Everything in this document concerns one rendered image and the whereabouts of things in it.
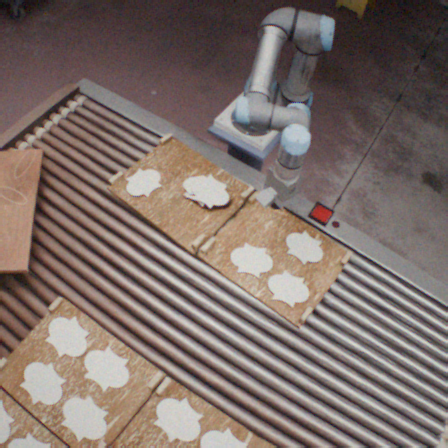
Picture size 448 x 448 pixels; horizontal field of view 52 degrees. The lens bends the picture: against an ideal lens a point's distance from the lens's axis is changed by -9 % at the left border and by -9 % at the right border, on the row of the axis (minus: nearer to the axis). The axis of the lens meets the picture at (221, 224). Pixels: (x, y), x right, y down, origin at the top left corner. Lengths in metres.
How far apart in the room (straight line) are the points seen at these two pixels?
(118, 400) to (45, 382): 0.22
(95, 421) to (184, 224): 0.73
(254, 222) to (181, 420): 0.74
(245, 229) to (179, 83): 2.13
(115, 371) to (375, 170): 2.44
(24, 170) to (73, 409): 0.84
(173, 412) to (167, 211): 0.70
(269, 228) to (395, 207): 1.66
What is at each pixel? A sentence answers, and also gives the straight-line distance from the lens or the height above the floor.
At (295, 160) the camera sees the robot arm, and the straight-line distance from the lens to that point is 1.37.
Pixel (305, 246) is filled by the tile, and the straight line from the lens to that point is 1.73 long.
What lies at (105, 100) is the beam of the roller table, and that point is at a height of 0.92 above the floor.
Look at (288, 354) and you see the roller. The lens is 1.57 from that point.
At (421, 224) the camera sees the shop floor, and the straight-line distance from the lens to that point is 3.30.
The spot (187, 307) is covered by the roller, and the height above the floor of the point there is 0.92.
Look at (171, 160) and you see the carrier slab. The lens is 1.89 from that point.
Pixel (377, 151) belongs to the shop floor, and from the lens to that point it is 3.57.
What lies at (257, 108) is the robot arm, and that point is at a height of 1.41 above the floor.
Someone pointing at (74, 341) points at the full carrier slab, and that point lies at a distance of 1.53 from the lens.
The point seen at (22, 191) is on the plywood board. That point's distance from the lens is 1.73.
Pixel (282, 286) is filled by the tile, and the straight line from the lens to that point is 1.63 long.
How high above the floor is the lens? 2.35
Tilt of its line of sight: 55 degrees down
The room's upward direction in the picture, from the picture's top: 11 degrees clockwise
